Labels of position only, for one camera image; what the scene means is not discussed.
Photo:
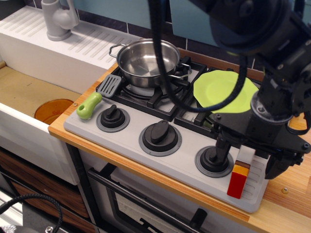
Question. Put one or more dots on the black stove knob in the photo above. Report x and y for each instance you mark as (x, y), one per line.
(209, 164)
(112, 119)
(160, 139)

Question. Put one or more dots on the green plastic plate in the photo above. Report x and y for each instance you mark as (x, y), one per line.
(214, 87)

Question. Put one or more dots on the orange sink drain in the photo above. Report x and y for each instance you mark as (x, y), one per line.
(51, 110)

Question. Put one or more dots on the stainless steel pot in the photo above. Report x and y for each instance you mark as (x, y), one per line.
(137, 61)

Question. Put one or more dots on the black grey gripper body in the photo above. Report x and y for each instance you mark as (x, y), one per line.
(249, 130)

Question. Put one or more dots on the toy cracker box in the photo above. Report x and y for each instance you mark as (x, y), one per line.
(240, 172)

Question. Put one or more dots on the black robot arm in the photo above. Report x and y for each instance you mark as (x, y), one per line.
(273, 32)

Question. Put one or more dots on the wooden drawer front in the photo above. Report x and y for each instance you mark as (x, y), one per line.
(26, 178)

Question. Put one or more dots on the grey toy faucet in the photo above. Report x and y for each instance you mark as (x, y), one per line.
(59, 21)

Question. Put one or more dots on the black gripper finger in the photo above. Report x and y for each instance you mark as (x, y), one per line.
(222, 150)
(277, 165)

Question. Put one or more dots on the right black stove knob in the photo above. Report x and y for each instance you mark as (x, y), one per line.
(209, 164)

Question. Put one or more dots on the grey toy stove top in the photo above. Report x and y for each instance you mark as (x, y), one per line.
(145, 126)

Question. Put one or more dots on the black oven door handle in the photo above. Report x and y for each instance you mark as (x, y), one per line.
(142, 202)

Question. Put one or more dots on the grey spatula green handle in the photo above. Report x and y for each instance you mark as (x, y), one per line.
(106, 89)

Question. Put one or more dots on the middle black stove knob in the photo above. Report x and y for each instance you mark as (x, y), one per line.
(160, 139)

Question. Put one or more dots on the white toy sink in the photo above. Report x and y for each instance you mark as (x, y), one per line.
(35, 70)

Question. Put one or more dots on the left black stove knob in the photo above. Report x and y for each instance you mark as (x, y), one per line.
(112, 119)

